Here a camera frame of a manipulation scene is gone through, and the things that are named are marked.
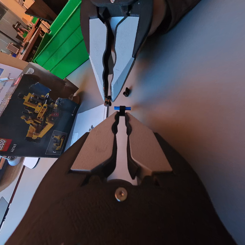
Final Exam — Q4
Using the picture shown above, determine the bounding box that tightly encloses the round wooden disc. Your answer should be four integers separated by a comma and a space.
0, 162, 25, 192

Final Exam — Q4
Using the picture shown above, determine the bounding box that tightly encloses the dark wooden table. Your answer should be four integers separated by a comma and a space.
25, 0, 68, 21

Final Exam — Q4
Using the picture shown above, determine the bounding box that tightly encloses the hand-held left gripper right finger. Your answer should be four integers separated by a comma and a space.
126, 112, 173, 180

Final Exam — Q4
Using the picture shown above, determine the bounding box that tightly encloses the person's right hand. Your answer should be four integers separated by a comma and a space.
148, 0, 168, 37

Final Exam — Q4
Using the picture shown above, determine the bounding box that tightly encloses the flat white device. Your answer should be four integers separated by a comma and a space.
23, 157, 40, 169

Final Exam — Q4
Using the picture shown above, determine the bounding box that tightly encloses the person's right forearm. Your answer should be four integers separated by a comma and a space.
162, 0, 202, 35

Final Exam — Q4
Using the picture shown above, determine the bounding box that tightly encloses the green plastic bin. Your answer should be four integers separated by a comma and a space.
49, 0, 83, 37
33, 25, 90, 80

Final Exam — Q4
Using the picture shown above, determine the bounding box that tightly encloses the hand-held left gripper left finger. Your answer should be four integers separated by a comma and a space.
70, 112, 119, 178

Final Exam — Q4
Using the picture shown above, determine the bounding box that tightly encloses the white printed sheet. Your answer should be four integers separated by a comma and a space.
0, 63, 23, 113

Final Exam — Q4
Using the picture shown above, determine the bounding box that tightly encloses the small white round object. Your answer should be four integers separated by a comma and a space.
7, 155, 19, 166

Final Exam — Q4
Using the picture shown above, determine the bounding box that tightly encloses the black connector with blue pin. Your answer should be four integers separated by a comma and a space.
114, 105, 131, 116

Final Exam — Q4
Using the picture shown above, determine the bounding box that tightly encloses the brown cardboard box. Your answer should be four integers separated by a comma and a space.
0, 53, 31, 68

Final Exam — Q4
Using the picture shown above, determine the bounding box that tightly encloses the dark printed lego box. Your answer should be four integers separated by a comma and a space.
0, 62, 80, 158

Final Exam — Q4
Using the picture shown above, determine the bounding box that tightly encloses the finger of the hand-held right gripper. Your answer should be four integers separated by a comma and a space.
89, 17, 111, 102
110, 15, 140, 102

